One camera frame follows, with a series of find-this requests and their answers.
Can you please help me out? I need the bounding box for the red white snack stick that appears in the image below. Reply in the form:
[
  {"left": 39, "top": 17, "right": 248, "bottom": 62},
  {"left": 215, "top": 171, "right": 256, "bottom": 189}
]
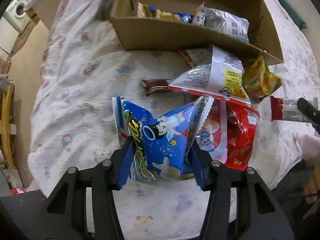
[{"left": 270, "top": 96, "right": 319, "bottom": 122}]

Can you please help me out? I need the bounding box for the blue star snack bag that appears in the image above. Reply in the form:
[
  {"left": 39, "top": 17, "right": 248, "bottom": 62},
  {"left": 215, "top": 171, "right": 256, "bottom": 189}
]
[{"left": 112, "top": 95, "right": 214, "bottom": 181}]

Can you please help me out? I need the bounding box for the blue yellow snack packet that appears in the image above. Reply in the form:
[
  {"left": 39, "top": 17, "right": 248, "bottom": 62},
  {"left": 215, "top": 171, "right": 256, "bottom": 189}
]
[{"left": 137, "top": 2, "right": 193, "bottom": 23}]

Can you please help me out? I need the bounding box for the person's right hand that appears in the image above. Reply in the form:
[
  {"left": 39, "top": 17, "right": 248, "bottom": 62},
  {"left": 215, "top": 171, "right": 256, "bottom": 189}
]
[{"left": 304, "top": 166, "right": 320, "bottom": 204}]

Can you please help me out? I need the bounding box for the large red snack bag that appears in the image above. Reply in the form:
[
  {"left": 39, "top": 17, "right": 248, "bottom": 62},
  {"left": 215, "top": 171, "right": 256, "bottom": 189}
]
[{"left": 196, "top": 99, "right": 260, "bottom": 171}]

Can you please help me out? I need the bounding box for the yellow chip bag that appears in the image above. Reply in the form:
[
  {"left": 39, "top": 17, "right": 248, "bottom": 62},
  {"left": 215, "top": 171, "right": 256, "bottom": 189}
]
[{"left": 242, "top": 55, "right": 282, "bottom": 102}]

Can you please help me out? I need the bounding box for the teal cushion bed edge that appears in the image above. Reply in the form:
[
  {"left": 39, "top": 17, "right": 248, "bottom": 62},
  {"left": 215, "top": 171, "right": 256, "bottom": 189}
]
[{"left": 278, "top": 0, "right": 308, "bottom": 30}]

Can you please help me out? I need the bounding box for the white red snack bag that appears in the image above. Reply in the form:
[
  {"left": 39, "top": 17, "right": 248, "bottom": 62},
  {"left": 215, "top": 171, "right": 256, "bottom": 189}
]
[{"left": 169, "top": 46, "right": 251, "bottom": 107}]

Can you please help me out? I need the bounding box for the brown chocolate bar wrapper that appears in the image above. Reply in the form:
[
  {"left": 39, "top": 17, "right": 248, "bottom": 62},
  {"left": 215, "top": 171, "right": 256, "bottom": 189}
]
[{"left": 140, "top": 79, "right": 172, "bottom": 96}]

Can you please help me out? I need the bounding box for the silver white snack bag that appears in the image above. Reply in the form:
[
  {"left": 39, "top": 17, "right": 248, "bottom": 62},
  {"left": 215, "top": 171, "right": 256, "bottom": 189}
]
[{"left": 192, "top": 3, "right": 249, "bottom": 43}]

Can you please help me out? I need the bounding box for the brown cardboard box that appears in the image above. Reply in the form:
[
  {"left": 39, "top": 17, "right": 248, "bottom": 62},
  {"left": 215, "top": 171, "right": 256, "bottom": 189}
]
[{"left": 110, "top": 0, "right": 283, "bottom": 65}]

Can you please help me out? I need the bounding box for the wooden yellow rack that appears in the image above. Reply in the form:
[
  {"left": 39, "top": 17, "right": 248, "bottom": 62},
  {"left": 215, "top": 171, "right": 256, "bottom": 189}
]
[{"left": 1, "top": 85, "right": 14, "bottom": 168}]

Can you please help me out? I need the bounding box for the white patterned bed quilt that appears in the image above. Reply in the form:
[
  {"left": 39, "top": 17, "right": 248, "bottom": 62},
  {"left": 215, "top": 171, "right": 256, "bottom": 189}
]
[{"left": 28, "top": 0, "right": 319, "bottom": 239}]

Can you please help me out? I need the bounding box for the dark plaid cloth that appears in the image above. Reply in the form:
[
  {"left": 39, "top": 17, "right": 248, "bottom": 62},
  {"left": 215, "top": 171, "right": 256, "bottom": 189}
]
[{"left": 97, "top": 0, "right": 114, "bottom": 21}]

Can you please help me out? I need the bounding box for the white washing machine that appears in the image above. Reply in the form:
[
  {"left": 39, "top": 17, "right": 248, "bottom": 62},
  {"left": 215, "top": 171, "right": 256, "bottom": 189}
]
[{"left": 3, "top": 0, "right": 31, "bottom": 34}]

